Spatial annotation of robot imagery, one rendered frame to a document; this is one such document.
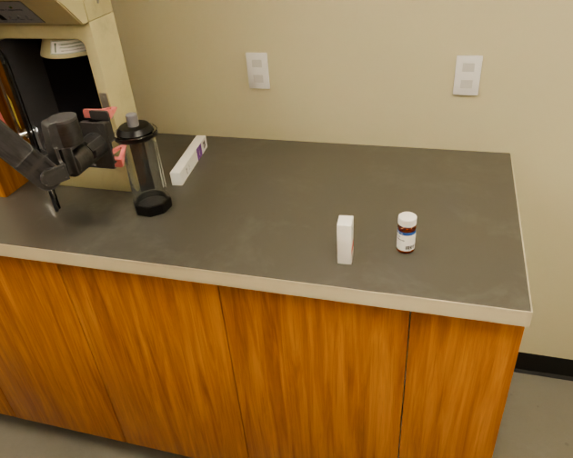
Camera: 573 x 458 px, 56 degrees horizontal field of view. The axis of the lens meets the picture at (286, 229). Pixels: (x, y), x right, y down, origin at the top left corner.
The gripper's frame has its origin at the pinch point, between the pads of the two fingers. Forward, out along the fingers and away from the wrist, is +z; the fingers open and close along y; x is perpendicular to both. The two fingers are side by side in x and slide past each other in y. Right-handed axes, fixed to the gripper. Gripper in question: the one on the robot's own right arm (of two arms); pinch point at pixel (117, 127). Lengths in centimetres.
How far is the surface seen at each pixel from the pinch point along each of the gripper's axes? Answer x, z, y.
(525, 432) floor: -113, 28, -119
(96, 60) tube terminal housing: 9.7, 12.0, 12.3
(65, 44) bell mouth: 20.1, 14.9, 15.2
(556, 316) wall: -120, 56, -89
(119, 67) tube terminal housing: 9.1, 19.9, 8.1
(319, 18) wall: -37, 55, 12
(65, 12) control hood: 10.0, 5.8, 25.1
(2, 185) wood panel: 46, 3, -22
